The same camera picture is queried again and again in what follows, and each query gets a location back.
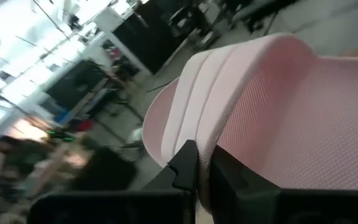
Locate black partition panels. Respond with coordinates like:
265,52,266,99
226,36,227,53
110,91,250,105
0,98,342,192
112,0,199,76

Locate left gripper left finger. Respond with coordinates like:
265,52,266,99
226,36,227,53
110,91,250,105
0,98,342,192
26,139,199,224

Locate large black screen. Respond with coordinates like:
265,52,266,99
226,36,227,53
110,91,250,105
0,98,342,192
46,60,108,110

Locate pink rubber slide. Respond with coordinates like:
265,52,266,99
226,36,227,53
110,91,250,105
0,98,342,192
141,32,358,216

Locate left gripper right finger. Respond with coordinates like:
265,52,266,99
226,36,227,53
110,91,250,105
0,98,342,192
209,145,358,224

